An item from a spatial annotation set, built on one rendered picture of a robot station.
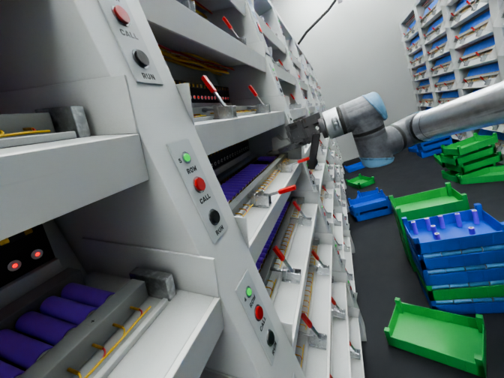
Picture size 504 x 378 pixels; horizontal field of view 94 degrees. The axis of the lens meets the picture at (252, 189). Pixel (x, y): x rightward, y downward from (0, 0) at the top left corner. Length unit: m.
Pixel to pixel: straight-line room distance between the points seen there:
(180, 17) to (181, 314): 0.42
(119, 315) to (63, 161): 0.15
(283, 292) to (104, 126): 0.44
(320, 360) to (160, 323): 0.46
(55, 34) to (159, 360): 0.30
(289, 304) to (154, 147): 0.39
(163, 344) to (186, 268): 0.07
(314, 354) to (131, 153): 0.59
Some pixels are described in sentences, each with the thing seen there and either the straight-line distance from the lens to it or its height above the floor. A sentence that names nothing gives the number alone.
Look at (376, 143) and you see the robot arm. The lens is 0.79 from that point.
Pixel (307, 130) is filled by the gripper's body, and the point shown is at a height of 0.98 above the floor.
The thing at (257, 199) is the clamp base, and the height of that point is 0.91.
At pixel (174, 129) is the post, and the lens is 0.29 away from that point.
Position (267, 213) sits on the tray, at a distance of 0.45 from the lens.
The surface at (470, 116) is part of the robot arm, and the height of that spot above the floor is 0.89.
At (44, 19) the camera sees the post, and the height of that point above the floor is 1.20.
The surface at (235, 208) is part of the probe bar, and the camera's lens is 0.44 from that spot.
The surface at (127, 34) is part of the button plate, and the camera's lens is 0.31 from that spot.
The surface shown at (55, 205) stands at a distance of 0.20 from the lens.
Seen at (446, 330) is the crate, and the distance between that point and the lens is 1.39.
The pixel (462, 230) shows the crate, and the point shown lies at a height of 0.32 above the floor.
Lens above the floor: 1.03
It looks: 12 degrees down
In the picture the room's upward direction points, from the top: 23 degrees counter-clockwise
